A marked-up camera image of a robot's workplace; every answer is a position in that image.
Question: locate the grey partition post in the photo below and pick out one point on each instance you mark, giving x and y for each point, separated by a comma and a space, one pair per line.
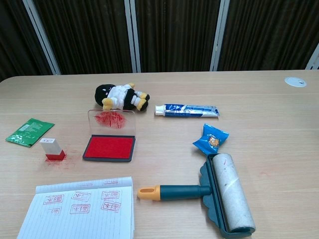
219, 37
132, 37
42, 39
314, 58

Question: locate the red ink pad clear lid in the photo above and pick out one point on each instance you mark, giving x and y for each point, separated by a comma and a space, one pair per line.
109, 147

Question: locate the lined notebook with red stamps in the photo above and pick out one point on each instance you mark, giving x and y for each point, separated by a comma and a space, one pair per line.
79, 214

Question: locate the blue snack packet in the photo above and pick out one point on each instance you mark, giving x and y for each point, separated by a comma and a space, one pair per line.
210, 139

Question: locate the blue white toothpaste tube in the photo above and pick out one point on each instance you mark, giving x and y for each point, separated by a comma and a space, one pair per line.
189, 110

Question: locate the white red stamp block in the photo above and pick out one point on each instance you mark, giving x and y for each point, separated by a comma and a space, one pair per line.
51, 149

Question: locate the black white plush doll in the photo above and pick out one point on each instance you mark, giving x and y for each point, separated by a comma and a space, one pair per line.
119, 95

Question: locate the green sachet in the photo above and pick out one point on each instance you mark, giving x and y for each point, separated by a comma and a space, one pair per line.
28, 132

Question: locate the teal lint roller yellow tip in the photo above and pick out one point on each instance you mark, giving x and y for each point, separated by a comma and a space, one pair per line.
231, 194

